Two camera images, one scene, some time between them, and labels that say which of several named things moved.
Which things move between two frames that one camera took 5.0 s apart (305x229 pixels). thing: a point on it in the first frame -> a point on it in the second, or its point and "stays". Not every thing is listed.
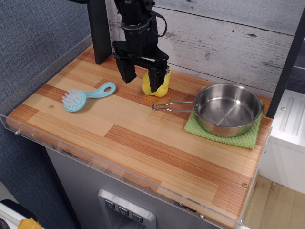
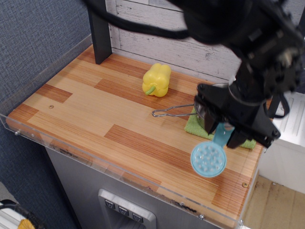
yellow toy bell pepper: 162,90 stays
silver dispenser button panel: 118,213 stays
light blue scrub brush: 75,100 -> 208,159
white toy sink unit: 283,162 stays
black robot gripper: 140,47 -> 241,107
